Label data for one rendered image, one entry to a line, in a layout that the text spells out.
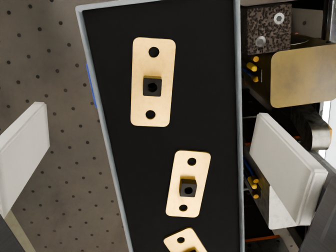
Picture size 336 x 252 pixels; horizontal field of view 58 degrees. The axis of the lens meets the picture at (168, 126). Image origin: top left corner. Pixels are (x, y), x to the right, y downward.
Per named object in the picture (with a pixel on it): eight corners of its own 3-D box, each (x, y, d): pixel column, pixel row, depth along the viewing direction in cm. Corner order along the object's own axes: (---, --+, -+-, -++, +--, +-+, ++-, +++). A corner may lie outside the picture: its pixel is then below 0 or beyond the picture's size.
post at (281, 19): (216, 22, 71) (291, 50, 34) (195, 25, 71) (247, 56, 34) (215, -1, 69) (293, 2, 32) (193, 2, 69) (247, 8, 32)
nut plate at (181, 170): (197, 215, 35) (199, 223, 34) (165, 213, 35) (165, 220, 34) (211, 151, 32) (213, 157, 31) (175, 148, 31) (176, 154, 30)
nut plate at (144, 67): (168, 125, 30) (169, 130, 29) (130, 124, 30) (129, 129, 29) (175, 39, 27) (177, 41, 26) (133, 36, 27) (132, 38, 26)
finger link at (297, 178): (313, 170, 13) (330, 171, 13) (256, 112, 19) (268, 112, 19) (296, 227, 14) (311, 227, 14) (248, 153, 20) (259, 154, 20)
